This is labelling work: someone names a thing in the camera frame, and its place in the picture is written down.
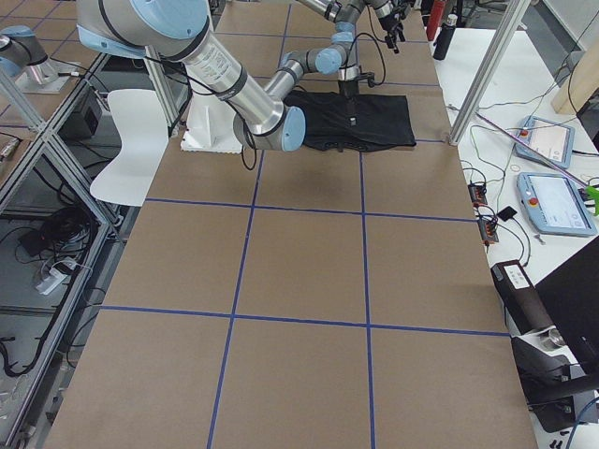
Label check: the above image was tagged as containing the white plastic chair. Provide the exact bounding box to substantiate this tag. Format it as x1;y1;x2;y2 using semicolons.
90;89;169;207

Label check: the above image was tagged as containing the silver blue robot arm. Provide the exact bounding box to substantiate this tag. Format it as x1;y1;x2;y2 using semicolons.
299;0;411;53
76;1;367;152

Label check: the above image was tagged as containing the orange circuit board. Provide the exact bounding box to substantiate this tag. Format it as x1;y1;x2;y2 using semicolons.
477;217;499;246
468;182;489;207

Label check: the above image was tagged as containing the black cardboard box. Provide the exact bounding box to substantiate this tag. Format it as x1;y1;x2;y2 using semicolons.
490;260;554;334

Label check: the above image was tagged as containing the lower orange circuit board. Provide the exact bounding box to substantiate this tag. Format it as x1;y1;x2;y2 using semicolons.
477;217;499;246

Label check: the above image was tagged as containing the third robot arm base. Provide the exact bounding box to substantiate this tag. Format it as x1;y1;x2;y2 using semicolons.
1;25;81;94

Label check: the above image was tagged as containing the upper orange circuit board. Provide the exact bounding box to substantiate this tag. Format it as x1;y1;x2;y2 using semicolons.
468;182;489;207

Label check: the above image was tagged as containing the wooden board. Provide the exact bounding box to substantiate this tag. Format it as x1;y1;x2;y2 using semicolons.
551;39;598;115

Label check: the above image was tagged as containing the black water bottle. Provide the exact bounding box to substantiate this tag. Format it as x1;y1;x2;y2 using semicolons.
432;13;459;61

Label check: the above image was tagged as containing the far blue teach pendant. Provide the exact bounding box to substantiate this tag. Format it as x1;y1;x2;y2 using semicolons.
514;115;575;168

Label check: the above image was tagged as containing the black monitor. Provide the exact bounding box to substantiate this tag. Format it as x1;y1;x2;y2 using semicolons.
509;238;599;434

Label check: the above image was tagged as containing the brown paper table cover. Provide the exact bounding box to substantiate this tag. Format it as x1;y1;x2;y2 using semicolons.
46;13;536;448

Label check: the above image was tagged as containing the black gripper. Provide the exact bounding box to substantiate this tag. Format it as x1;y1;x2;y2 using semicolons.
378;13;405;52
338;69;374;126

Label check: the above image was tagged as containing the aluminium rail frame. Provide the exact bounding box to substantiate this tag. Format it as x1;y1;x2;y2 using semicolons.
1;41;190;448

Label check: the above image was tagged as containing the white power strip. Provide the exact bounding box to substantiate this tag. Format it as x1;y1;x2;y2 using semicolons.
36;259;76;296

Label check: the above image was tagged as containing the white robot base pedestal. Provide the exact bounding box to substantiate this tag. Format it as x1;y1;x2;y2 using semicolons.
181;94;242;154

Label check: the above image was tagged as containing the silver stand with green tip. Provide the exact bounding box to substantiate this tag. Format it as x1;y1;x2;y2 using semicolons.
475;112;598;216

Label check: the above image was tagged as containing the near blue teach pendant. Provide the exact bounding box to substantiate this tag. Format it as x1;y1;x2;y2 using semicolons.
517;173;597;237

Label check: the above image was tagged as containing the black printed t-shirt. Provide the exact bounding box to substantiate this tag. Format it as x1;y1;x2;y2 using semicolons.
285;91;416;152

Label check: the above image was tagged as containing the aluminium frame post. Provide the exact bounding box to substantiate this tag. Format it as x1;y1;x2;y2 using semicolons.
448;0;531;146

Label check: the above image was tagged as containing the blue teach pendant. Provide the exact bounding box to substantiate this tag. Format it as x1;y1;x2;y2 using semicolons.
514;115;575;168
517;173;597;237

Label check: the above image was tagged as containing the red bottle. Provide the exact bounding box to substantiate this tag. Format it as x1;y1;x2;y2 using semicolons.
426;0;446;42

